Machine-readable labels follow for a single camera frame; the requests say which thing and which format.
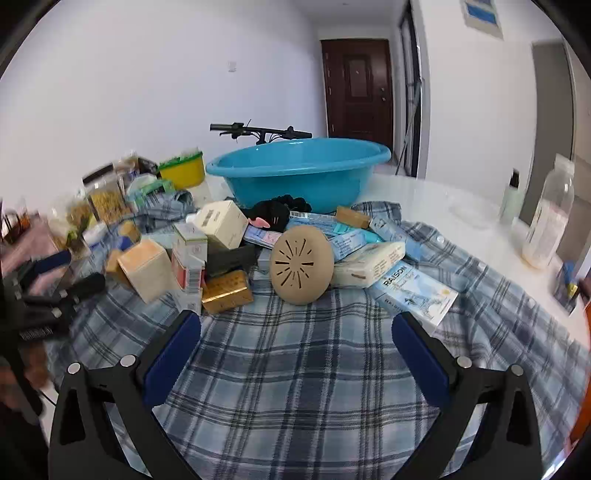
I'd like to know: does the blue plastic basin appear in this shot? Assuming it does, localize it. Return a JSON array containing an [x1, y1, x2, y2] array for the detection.
[[206, 137, 392, 214]]

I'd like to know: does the clear plastic container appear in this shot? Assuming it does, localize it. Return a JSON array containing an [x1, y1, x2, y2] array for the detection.
[[449, 194, 497, 229]]

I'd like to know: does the gold embossed box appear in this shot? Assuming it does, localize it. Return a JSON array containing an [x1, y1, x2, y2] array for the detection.
[[202, 270, 254, 315]]

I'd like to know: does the blue plaid shirt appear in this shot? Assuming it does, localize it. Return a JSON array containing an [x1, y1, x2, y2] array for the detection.
[[44, 189, 587, 480]]

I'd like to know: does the blue plastic packet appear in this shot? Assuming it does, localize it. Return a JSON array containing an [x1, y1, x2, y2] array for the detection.
[[369, 217, 423, 259]]

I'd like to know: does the white desktop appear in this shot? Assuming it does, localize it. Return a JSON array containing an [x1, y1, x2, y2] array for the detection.
[[39, 173, 591, 462]]

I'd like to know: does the dark brown door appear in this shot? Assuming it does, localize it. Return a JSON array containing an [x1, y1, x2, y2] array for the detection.
[[320, 39, 395, 144]]

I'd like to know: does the round beige plastic case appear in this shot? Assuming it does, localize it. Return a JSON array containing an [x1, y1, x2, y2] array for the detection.
[[269, 224, 335, 306]]

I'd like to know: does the black flat case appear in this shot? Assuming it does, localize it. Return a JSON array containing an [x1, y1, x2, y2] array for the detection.
[[205, 244, 257, 278]]

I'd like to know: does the small brown box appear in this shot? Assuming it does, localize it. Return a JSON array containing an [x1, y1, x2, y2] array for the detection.
[[335, 206, 372, 230]]

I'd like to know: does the yellow container with green lid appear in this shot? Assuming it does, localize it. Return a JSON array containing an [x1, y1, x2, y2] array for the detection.
[[157, 150, 206, 190]]

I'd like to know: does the cream wrapped soap bar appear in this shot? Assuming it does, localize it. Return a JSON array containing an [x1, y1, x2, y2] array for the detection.
[[331, 241, 407, 289]]

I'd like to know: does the black framed glass door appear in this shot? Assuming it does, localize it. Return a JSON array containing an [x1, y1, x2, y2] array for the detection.
[[398, 0, 423, 178]]

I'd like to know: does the bicycle handlebar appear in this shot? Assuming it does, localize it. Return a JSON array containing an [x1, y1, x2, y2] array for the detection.
[[209, 121, 313, 146]]

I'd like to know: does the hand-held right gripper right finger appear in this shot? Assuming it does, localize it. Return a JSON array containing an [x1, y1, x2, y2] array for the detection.
[[392, 311, 543, 480]]

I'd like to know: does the long light blue carton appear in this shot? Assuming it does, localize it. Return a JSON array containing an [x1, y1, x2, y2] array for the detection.
[[288, 211, 352, 232]]

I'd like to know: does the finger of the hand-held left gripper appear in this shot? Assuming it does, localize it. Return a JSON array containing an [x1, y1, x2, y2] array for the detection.
[[9, 249, 74, 296], [23, 273, 107, 319]]

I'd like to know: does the small green spray bottle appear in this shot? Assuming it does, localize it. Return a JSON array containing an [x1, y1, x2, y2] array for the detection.
[[499, 169, 525, 225]]

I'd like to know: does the light blue printed carton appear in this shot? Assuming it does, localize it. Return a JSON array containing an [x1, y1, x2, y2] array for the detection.
[[368, 261, 459, 324]]

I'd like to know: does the beige box with orange face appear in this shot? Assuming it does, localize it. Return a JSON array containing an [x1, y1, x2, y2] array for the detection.
[[117, 237, 178, 304]]

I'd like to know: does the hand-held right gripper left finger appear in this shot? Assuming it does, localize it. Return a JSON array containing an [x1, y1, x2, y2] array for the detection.
[[48, 309, 202, 480]]

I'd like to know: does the green and white packet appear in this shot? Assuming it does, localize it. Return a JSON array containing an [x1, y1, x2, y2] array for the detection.
[[127, 174, 176, 208]]

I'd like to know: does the small blue yellow packet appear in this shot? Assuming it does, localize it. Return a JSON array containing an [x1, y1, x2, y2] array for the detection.
[[554, 261, 589, 315]]

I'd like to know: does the black cloth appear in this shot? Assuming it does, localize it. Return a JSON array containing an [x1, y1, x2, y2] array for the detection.
[[240, 197, 308, 232]]

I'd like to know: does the blue framed wall picture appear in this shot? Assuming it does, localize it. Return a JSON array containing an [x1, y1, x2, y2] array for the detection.
[[463, 0, 504, 41]]

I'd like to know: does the metal folding ladder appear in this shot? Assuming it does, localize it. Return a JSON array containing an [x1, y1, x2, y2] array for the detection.
[[396, 76, 423, 176]]

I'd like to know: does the red and white box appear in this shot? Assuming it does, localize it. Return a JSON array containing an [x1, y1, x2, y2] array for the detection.
[[172, 251, 206, 295]]

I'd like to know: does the cream cardboard box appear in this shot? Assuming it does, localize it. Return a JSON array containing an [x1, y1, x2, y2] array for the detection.
[[193, 200, 250, 250]]

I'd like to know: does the grey cabinet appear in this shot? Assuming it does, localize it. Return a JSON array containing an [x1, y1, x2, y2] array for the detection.
[[531, 39, 591, 222]]

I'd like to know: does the clear plastic bottle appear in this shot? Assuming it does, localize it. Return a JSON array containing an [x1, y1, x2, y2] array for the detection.
[[522, 154, 576, 269]]

